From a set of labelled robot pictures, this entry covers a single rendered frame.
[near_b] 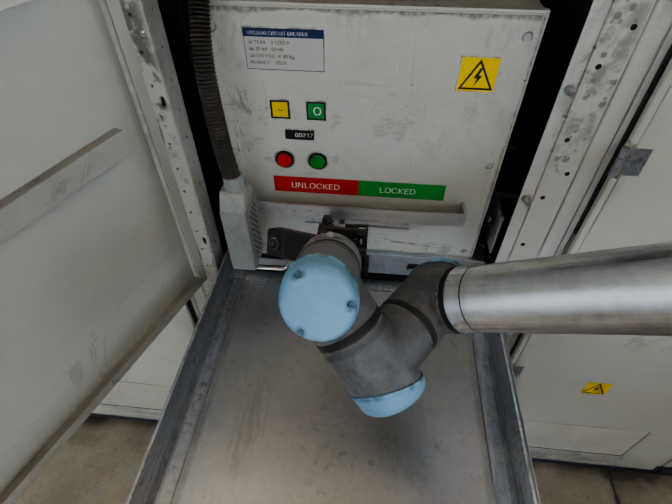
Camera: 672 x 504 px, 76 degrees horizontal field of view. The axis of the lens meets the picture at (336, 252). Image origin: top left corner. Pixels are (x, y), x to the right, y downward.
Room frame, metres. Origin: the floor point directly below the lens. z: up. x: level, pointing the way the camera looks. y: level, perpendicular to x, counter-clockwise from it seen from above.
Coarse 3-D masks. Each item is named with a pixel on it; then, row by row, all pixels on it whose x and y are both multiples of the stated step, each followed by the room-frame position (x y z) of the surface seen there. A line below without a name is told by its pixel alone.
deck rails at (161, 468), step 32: (224, 288) 0.60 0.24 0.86; (224, 320) 0.52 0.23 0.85; (192, 352) 0.42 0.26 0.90; (480, 352) 0.45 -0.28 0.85; (192, 384) 0.38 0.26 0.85; (480, 384) 0.38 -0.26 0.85; (192, 416) 0.32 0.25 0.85; (512, 416) 0.30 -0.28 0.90; (160, 448) 0.26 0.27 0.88; (512, 448) 0.26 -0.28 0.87; (160, 480) 0.22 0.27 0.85; (512, 480) 0.22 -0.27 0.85
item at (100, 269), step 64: (0, 0) 0.51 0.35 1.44; (64, 0) 0.60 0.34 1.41; (0, 64) 0.50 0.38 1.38; (64, 64) 0.57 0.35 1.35; (128, 64) 0.63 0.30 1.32; (0, 128) 0.47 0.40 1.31; (64, 128) 0.53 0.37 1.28; (128, 128) 0.63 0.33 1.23; (0, 192) 0.43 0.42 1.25; (64, 192) 0.48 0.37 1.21; (128, 192) 0.58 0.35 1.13; (0, 256) 0.39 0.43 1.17; (64, 256) 0.45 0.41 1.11; (128, 256) 0.54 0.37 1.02; (192, 256) 0.63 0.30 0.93; (0, 320) 0.35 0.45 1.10; (64, 320) 0.40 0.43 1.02; (128, 320) 0.49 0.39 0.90; (0, 384) 0.30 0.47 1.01; (64, 384) 0.35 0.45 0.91; (0, 448) 0.25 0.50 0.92
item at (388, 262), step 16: (272, 256) 0.66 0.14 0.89; (384, 256) 0.64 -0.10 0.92; (400, 256) 0.64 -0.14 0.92; (416, 256) 0.63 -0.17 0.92; (432, 256) 0.63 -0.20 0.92; (448, 256) 0.63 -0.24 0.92; (464, 256) 0.63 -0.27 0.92; (480, 256) 0.63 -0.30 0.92; (384, 272) 0.64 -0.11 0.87; (400, 272) 0.64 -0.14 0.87
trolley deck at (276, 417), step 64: (256, 320) 0.53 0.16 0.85; (256, 384) 0.39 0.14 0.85; (320, 384) 0.39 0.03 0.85; (448, 384) 0.39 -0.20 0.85; (512, 384) 0.39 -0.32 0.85; (192, 448) 0.27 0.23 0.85; (256, 448) 0.27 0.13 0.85; (320, 448) 0.27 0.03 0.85; (384, 448) 0.27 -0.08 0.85; (448, 448) 0.27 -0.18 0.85
